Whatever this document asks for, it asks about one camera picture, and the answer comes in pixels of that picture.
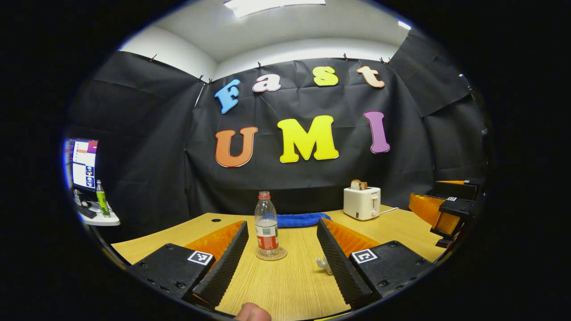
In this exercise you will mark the round wooden coaster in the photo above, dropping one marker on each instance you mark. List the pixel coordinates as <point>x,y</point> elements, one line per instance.
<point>282,255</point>

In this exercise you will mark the blue towel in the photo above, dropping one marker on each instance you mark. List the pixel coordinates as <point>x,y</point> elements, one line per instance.
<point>303,219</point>

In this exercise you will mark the white toaster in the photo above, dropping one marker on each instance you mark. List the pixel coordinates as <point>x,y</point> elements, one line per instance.
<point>360,204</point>

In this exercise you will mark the bread slice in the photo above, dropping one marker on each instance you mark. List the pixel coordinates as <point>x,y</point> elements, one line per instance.
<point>358,185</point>

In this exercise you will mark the black backdrop cloth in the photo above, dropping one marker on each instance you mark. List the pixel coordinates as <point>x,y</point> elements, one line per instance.
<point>147,147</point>

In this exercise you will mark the black keyboard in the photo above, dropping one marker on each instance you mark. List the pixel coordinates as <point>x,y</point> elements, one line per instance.
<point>87,212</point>

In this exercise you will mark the ceiling light panel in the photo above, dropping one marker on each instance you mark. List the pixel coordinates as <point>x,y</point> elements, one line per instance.
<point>272,6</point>

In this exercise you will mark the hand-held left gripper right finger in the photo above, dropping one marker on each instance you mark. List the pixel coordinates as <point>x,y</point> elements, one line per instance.
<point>340,263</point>

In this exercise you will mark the computer monitor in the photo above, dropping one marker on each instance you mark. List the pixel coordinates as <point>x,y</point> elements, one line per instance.
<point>84,162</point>

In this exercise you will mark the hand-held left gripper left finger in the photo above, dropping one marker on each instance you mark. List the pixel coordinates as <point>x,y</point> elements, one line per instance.
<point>223,261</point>

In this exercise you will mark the grey ceramic teacup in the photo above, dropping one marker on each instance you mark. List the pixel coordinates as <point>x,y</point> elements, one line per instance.
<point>323,264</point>

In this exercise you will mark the clear plastic water bottle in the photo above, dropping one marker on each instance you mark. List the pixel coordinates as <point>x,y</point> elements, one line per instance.
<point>266,232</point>

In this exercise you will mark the white side table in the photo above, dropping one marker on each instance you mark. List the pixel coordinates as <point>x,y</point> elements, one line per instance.
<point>105,220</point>

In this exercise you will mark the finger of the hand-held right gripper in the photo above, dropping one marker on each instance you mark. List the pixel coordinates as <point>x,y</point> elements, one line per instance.
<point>426,207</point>
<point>464,189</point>

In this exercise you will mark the green drink bottle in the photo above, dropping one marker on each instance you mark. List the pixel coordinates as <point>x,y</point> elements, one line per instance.
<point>103,203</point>

